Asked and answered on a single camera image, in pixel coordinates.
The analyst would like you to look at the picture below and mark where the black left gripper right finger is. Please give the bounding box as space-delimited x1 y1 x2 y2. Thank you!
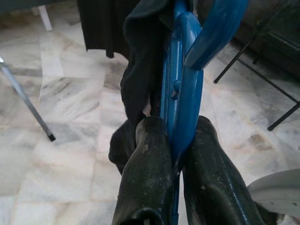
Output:
182 115 267 225

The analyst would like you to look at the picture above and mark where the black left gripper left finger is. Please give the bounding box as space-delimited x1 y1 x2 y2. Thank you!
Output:
111 116 176 225

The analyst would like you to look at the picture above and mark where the blue plastic hanger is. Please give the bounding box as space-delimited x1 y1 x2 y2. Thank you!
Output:
158 0 249 225

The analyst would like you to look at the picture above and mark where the black long-sleeve garment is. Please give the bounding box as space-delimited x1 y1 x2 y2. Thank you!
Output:
76 0 132 59
108 0 195 175

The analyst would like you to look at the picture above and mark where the silver metal clothes rack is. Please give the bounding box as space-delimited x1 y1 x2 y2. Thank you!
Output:
0 55 56 142

